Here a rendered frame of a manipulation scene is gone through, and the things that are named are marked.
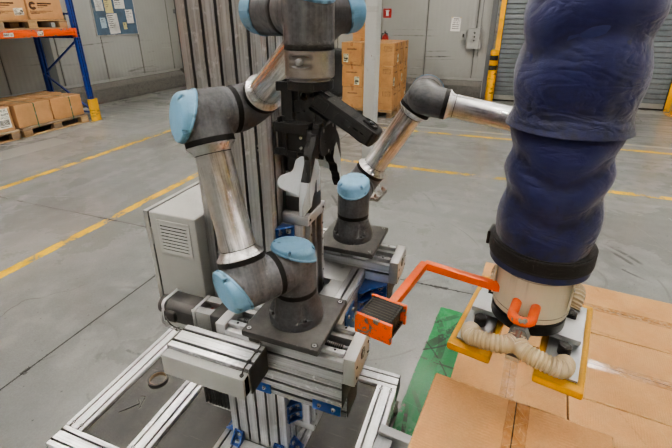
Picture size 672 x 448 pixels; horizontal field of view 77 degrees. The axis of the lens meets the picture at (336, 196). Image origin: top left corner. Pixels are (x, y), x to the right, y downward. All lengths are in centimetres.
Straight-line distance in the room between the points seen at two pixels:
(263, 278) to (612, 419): 132
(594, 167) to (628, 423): 115
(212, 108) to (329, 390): 80
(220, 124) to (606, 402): 161
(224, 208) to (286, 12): 52
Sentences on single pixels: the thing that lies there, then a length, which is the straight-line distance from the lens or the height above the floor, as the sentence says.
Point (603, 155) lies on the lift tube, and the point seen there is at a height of 157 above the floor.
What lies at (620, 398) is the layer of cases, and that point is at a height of 54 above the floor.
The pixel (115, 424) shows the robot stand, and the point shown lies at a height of 21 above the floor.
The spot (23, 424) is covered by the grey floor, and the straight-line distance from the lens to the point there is 276.
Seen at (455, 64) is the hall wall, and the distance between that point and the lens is 1065.
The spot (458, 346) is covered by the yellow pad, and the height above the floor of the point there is 109.
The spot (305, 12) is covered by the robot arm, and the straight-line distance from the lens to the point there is 63.
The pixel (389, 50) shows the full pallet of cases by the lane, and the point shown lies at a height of 122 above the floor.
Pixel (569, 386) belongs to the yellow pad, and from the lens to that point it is 109.
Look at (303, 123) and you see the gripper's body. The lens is 66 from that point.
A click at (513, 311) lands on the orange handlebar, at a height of 121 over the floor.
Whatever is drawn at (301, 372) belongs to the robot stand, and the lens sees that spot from 127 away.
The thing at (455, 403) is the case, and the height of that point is 95.
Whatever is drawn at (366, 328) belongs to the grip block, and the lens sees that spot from 94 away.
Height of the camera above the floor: 181
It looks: 23 degrees down
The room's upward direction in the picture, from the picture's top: straight up
